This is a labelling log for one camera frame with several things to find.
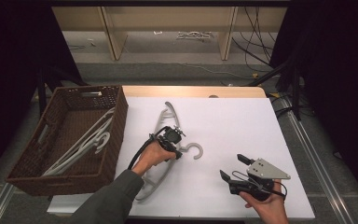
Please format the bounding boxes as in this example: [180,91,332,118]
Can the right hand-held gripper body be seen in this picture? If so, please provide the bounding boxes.
[227,157,292,202]

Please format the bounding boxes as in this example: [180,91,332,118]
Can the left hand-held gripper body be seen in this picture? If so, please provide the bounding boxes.
[157,125,187,153]

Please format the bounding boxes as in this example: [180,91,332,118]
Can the grey plastic clothes hanger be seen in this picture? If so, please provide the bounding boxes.
[134,101,204,202]
[42,106,116,177]

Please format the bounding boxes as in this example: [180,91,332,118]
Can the brown wicker basket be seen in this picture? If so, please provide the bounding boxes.
[5,85,130,197]

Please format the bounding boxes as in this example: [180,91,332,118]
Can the person's left hand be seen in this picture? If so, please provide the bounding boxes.
[131,139,177,177]

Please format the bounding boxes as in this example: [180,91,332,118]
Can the person's right hand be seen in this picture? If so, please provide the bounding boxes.
[239,181,290,224]

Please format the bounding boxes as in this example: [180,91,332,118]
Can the white table mat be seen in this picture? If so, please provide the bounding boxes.
[47,96,316,221]

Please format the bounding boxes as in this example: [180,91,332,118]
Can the black metal stand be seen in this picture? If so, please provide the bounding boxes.
[248,59,302,121]
[36,66,90,116]

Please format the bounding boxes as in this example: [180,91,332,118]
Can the black curtain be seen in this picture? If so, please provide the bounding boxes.
[269,0,358,206]
[0,0,85,188]

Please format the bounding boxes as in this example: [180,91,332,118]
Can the light wooden shelf unit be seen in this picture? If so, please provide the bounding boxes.
[51,6,288,62]

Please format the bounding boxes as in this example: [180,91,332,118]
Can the right hand-held gripper cable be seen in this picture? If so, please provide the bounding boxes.
[231,170,288,201]

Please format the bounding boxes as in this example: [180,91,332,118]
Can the white floor cable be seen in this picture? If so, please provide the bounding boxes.
[143,60,255,80]

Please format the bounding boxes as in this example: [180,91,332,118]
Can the black floor cables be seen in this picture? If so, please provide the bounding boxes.
[231,7,278,74]

